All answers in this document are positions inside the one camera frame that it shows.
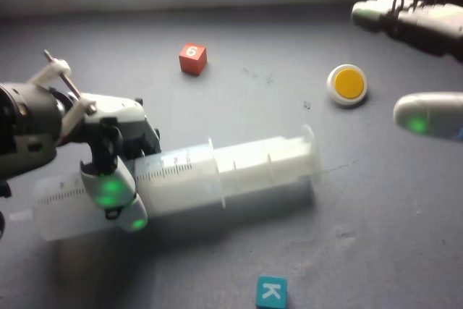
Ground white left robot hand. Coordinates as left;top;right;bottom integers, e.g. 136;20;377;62
79;92;163;233

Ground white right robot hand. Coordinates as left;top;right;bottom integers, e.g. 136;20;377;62
351;0;463;143

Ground large white plastic syringe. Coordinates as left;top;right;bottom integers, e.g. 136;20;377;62
9;124;323;242

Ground yellow button with white base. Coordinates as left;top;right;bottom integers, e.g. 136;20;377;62
326;64;368;108

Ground orange number block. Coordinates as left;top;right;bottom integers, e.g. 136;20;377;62
178;43;208;77

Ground teal letter K block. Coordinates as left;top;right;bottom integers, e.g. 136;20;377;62
255;275;289;309

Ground grey table cloth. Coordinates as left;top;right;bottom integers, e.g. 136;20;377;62
0;1;463;309

